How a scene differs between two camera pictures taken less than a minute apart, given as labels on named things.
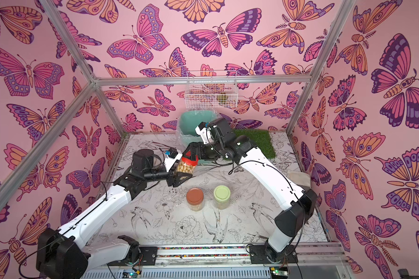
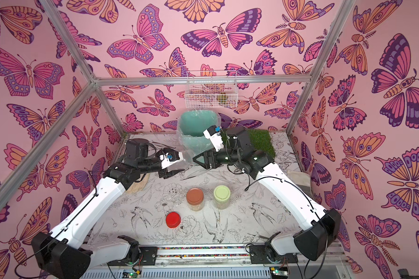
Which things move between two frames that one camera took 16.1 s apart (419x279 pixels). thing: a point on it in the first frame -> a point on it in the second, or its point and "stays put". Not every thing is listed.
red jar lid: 187,158 -> 173,219
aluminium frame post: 346,9 stays put
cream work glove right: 299,178 stays put
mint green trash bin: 189,120 stays put
